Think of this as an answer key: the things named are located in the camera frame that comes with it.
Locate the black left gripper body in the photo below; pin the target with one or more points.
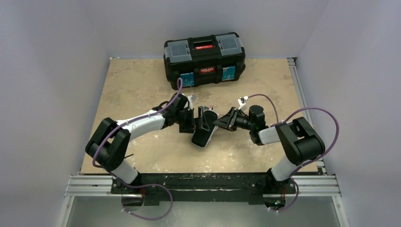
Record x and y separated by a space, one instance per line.
191 120

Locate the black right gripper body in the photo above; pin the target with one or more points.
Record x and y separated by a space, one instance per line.
234 118

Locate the grey umbrella case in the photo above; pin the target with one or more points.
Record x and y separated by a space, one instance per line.
201 138

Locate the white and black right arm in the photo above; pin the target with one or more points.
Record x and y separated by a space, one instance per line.
299 140

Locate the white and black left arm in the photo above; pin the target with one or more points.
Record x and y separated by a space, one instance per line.
108 145

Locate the black plastic toolbox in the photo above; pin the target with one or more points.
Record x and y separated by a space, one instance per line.
204 60

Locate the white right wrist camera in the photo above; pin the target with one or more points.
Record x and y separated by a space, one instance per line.
242 103

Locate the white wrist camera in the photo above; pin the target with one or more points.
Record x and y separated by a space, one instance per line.
242 103
191 99

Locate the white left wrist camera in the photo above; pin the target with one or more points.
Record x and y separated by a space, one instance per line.
191 99

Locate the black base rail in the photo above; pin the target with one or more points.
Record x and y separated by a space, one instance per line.
252 188

